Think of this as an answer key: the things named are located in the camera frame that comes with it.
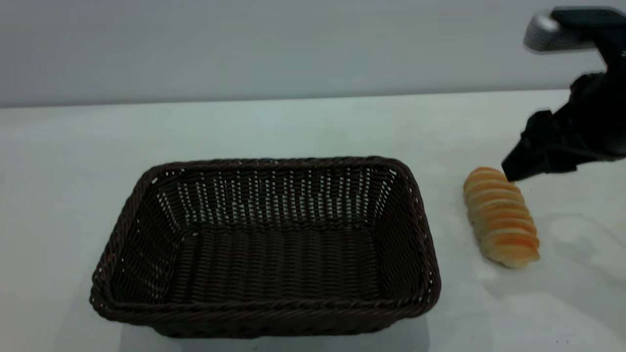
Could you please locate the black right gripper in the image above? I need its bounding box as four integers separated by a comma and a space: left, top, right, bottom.
501, 71, 626, 182

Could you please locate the orange striped bread roll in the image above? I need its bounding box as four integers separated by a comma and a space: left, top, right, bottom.
463, 167, 541, 269

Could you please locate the dark brown woven basket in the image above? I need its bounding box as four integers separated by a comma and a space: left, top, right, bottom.
89, 156, 442, 339

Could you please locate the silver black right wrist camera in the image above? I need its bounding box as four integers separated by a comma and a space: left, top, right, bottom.
523, 7, 626, 74

